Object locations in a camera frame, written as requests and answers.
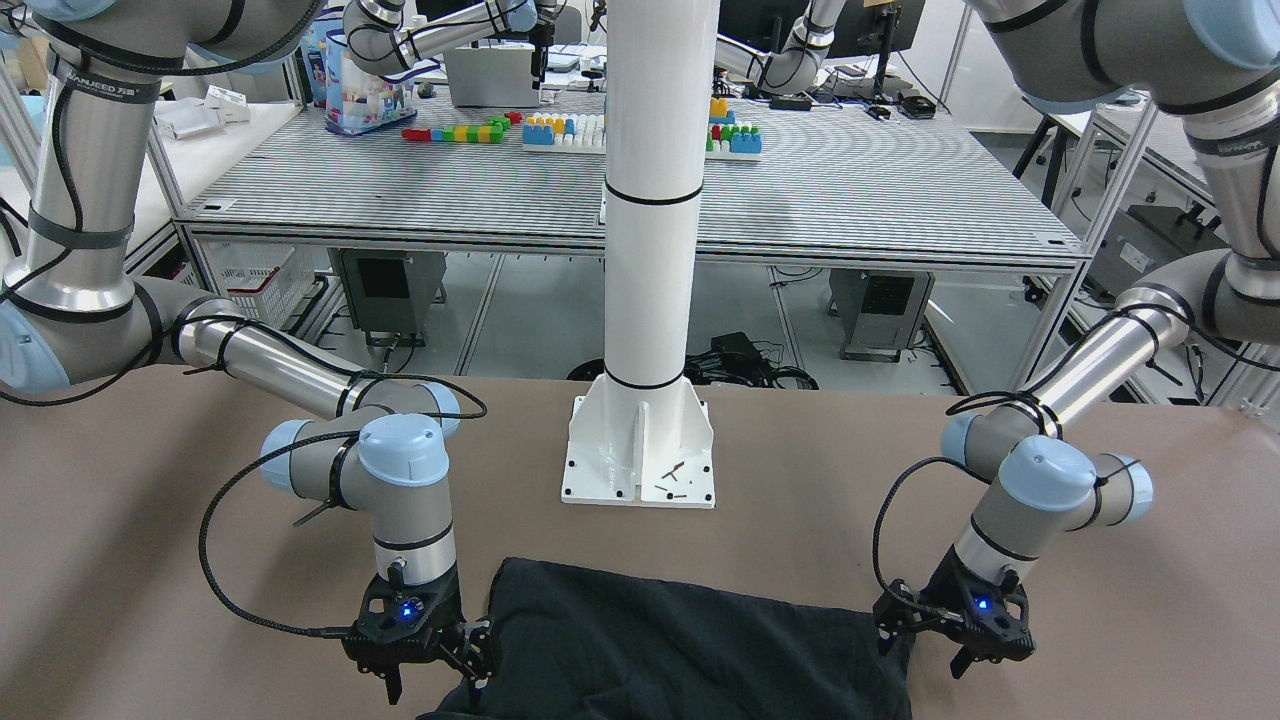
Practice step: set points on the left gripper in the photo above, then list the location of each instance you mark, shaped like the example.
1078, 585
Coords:
941, 591

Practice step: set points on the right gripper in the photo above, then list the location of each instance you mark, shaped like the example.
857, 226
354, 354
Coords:
447, 604

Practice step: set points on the black t-shirt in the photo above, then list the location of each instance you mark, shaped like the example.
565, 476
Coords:
580, 643

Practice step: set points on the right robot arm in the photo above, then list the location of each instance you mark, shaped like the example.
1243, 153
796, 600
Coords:
72, 315

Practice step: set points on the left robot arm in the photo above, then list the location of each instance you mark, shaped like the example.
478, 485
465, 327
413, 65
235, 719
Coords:
1213, 64

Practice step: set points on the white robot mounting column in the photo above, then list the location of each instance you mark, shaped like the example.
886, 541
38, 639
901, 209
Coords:
641, 435

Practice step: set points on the white plastic basket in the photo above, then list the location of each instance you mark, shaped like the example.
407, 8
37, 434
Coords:
266, 280

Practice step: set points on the striped background work table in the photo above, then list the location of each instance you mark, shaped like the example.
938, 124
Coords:
833, 188

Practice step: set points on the toy building blocks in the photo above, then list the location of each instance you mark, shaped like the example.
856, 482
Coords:
727, 138

